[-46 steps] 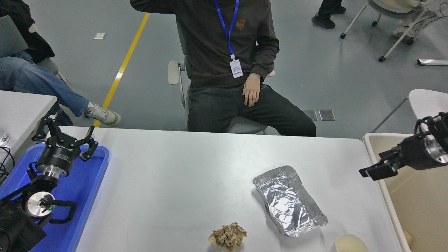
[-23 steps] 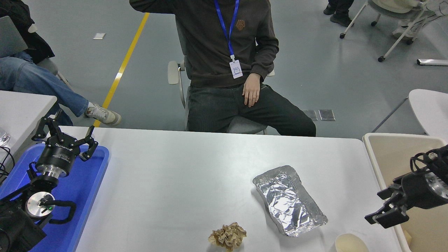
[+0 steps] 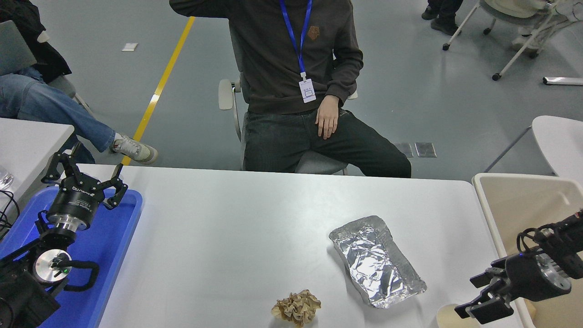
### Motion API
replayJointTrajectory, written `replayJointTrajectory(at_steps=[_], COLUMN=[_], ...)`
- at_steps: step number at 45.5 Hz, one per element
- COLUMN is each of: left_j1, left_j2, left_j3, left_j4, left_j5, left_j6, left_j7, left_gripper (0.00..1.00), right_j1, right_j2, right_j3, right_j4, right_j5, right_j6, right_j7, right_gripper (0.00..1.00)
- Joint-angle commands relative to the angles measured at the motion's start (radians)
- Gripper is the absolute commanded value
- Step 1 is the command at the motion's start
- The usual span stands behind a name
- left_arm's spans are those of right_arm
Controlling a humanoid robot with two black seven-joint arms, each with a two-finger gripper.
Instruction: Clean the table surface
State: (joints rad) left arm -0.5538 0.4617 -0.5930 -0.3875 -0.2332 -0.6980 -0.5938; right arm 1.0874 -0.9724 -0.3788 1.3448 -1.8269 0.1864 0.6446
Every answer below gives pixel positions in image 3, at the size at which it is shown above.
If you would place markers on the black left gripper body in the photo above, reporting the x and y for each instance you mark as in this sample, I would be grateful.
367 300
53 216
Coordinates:
75 200

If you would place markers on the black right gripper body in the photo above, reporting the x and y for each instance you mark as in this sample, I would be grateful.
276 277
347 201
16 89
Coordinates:
524 275

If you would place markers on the white paper cup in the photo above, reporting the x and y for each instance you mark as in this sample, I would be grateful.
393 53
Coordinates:
446 319

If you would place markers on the silver foil tray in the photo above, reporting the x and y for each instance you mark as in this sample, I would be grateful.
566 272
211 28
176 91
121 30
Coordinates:
378 264

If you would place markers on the tan paper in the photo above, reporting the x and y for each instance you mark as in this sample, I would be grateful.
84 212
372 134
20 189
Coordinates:
296 307

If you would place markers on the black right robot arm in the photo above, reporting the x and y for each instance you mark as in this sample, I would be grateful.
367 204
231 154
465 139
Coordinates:
565 232

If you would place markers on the person's left hand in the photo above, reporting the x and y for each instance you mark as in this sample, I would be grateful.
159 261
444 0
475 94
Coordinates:
328 116

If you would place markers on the white side table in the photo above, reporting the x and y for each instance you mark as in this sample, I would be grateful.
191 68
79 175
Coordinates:
27 141

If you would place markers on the blue plastic tray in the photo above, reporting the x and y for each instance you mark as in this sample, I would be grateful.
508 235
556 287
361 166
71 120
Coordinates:
109 255

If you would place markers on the clear glass object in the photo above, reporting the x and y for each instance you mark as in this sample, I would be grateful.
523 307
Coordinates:
4 180

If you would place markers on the large pale plastic bin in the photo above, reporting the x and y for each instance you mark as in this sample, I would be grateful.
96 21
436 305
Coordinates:
524 205

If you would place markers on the person with crossed legs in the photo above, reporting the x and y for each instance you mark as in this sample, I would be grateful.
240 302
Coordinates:
36 100

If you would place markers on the grey chair seat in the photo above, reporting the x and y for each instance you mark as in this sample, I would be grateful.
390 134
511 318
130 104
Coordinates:
61 84

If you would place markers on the grey laptop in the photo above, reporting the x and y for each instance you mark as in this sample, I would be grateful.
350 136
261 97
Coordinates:
13 50

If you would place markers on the metal floor socket plate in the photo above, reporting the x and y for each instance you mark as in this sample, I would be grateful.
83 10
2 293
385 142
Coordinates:
426 149
405 149

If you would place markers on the grey office chair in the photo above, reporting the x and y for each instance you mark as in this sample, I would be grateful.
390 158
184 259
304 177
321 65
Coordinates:
319 164

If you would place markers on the seated person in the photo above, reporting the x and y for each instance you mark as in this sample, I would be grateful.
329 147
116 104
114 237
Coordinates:
273 54

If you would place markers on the person with white shoes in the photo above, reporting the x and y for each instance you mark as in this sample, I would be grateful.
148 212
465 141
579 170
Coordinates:
524 43

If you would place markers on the standing person with black shoes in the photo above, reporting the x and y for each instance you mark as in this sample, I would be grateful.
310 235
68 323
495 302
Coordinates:
444 23

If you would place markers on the white-framed wheeled chair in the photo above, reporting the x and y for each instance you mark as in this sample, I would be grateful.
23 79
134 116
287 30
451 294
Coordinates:
514 16

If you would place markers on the cream padded jacket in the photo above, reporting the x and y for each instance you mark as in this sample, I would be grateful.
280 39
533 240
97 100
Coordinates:
514 3

